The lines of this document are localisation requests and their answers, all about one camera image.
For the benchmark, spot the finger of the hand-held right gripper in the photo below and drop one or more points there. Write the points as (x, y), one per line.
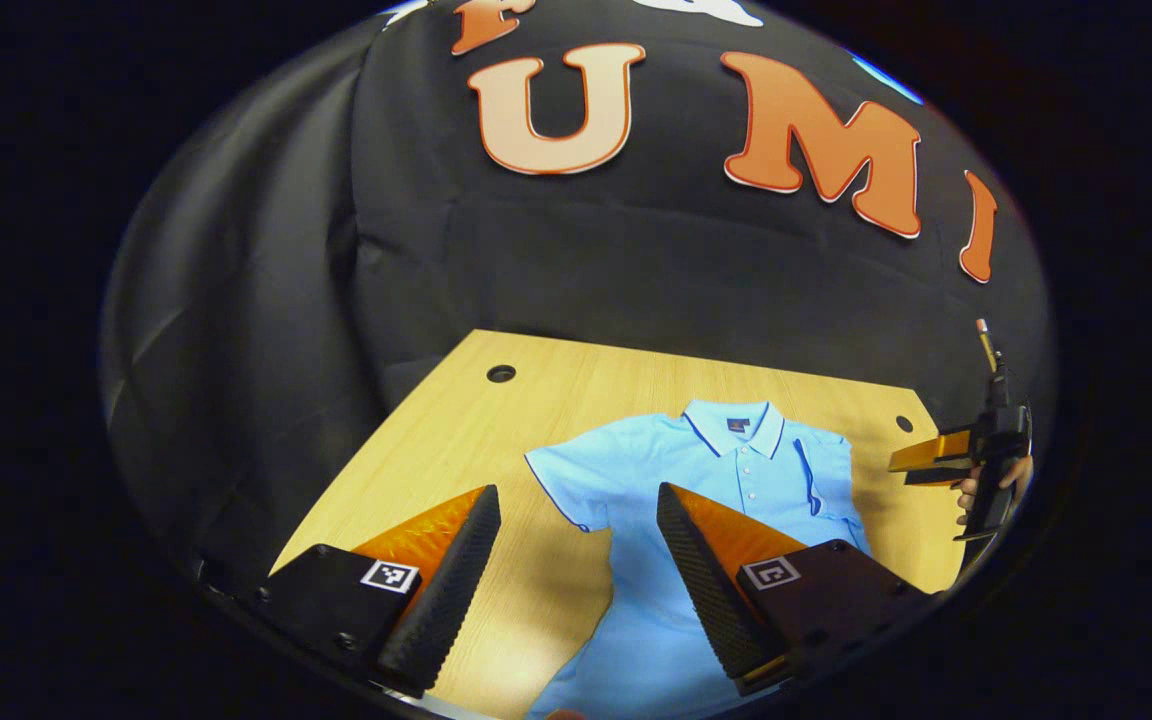
(931, 452)

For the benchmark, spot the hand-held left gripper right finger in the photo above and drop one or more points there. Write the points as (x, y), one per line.
(701, 585)

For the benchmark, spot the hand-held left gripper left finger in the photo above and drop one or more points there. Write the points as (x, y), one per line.
(451, 585)

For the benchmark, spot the light blue polo T-shirt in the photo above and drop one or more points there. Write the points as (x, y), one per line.
(726, 470)

